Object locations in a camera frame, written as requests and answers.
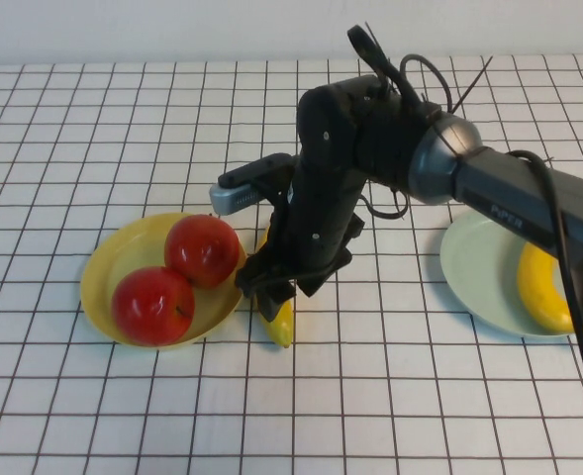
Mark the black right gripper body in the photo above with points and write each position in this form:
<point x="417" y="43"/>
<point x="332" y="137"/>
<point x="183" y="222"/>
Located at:
<point x="316" y="227"/>

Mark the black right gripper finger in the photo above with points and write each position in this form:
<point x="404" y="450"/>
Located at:
<point x="318" y="282"/>
<point x="268" y="292"/>

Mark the yellow banana green tip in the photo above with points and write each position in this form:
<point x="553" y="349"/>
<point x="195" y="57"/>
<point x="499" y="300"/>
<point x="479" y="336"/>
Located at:
<point x="281" y="331"/>

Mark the red apple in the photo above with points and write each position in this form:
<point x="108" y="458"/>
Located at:
<point x="152" y="307"/>
<point x="202" y="250"/>

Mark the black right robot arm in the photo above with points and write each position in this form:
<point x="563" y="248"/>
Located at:
<point x="395" y="143"/>

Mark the yellow round plate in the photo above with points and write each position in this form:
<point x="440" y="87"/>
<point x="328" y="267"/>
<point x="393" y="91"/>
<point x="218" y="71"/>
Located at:
<point x="118" y="252"/>

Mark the pale green round plate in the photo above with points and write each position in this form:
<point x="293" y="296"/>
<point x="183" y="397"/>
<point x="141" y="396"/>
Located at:
<point x="479" y="277"/>

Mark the white grid-pattern tablecloth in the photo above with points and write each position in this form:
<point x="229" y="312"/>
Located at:
<point x="123" y="123"/>

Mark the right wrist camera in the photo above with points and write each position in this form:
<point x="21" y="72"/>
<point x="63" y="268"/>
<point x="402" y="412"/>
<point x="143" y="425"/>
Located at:
<point x="241" y="190"/>

